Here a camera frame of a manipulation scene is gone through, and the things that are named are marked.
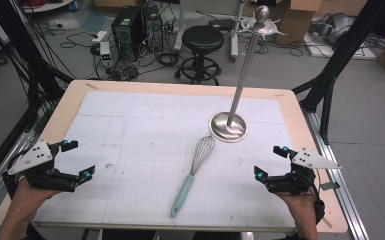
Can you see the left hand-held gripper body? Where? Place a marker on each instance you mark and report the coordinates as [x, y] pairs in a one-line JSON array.
[[40, 175]]

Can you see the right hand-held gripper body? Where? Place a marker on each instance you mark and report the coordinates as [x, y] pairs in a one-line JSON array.
[[293, 181]]

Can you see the person's right hand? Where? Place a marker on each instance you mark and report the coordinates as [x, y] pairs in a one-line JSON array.
[[301, 205]]

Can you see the person's left hand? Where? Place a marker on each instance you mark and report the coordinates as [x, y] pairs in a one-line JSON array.
[[26, 196]]

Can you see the grey tape strip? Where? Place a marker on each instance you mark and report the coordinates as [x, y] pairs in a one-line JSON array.
[[329, 186]]

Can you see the steel utensil hanging stand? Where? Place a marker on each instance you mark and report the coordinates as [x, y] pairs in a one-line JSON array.
[[228, 128]]

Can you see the white grid mat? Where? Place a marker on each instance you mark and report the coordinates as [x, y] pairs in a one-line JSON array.
[[140, 133]]

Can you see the white box with green light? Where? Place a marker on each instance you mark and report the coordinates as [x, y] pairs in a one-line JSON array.
[[105, 50]]

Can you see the white power strip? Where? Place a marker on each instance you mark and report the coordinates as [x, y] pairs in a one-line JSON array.
[[99, 36]]

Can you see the large black computer tower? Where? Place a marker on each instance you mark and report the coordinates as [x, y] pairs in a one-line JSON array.
[[126, 26]]

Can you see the tall cardboard box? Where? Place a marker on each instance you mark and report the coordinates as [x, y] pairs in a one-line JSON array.
[[300, 20]]

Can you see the grey plastic appliance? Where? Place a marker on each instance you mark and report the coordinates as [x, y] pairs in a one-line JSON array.
[[333, 26]]

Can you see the black round stool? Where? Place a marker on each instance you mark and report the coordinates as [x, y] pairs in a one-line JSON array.
[[202, 38]]

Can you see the slim black computer tower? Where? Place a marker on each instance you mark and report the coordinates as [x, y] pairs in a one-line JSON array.
[[153, 26]]

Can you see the aluminium rail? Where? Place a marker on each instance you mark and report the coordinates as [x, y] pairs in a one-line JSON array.
[[340, 186], [3, 180]]

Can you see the black metal frame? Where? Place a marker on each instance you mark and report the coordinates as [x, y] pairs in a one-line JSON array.
[[30, 66], [333, 66]]

